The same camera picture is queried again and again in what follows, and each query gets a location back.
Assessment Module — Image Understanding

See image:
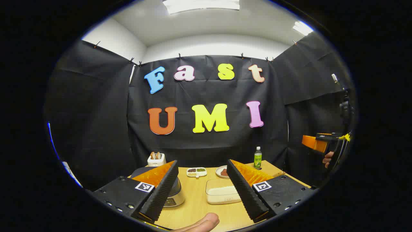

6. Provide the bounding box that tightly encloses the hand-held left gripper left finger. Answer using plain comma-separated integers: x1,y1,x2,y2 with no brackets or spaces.
92,160,179,223

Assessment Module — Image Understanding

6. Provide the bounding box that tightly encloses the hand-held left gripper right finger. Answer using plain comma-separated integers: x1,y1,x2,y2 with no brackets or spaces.
226,159,317,223

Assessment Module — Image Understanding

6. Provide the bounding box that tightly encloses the grey rice cooker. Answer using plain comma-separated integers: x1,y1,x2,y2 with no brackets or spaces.
130,166,185,208

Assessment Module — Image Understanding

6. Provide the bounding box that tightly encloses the clear container of rice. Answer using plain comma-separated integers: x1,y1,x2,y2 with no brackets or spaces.
206,178,242,205

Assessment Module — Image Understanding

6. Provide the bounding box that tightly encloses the white toaster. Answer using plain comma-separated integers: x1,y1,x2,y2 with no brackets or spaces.
147,152,167,167

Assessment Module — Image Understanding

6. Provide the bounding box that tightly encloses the white round plate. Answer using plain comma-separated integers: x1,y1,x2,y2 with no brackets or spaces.
215,165,229,179

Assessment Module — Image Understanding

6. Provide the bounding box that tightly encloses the black stand with white tip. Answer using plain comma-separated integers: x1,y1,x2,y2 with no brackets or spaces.
332,73,354,124

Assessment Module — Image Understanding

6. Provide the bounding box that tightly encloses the white divided bean dish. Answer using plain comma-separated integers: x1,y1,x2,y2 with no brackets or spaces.
187,167,208,178

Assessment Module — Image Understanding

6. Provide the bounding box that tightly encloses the white side desk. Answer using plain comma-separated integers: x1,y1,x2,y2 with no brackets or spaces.
61,161,83,188

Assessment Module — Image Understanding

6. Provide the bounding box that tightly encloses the black backdrop cloth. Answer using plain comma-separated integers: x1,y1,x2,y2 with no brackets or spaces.
45,31,354,190

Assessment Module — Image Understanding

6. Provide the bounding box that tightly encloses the small ceiling light panel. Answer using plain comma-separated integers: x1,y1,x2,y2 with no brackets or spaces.
292,21,314,36

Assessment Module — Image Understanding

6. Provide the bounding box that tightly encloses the large ceiling light panel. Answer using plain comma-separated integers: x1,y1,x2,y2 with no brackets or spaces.
163,0,240,15

